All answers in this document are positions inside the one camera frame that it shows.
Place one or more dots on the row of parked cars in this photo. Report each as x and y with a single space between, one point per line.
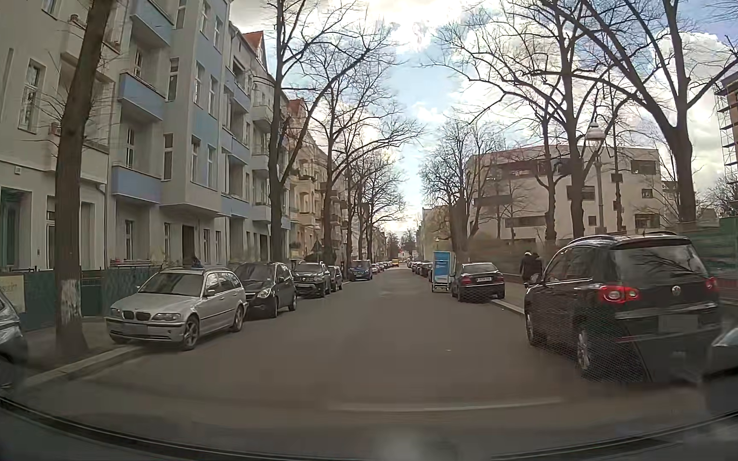
421 267
382 266

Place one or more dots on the blue car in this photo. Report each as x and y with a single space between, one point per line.
361 270

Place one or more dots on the road sign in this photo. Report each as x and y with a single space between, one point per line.
316 246

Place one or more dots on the yellowish building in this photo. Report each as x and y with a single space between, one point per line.
433 234

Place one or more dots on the row of apartment buildings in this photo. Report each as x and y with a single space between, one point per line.
308 192

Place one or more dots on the dark SUV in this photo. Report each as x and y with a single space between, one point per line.
310 278

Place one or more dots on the blue billboard trailer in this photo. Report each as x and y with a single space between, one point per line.
442 267

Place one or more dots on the grey asphalt road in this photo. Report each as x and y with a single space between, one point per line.
382 333

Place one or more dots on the black small car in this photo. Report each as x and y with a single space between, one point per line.
266 288

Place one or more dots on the black saloon car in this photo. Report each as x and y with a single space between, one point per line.
479 280

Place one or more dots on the bushes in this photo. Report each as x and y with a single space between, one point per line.
491 250

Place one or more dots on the pale building with red roof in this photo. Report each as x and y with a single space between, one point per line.
257 160

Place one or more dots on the white modern building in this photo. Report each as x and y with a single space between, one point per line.
523 192

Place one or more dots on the group of people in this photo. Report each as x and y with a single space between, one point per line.
530 266

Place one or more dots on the silver estate car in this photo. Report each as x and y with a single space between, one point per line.
180 307

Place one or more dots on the car's own bonnet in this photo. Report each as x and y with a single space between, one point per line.
369 435

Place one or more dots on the grey-blue building with balconies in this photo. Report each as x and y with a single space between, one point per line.
183 128

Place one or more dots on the green mesh fence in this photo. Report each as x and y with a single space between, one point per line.
122 285

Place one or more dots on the black SUV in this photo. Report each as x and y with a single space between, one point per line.
638 301

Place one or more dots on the row of bare trees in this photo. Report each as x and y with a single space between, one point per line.
69 192
684 179

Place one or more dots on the paved pavement with tree strip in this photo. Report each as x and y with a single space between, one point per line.
45 346

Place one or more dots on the lamp post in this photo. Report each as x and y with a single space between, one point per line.
599 192

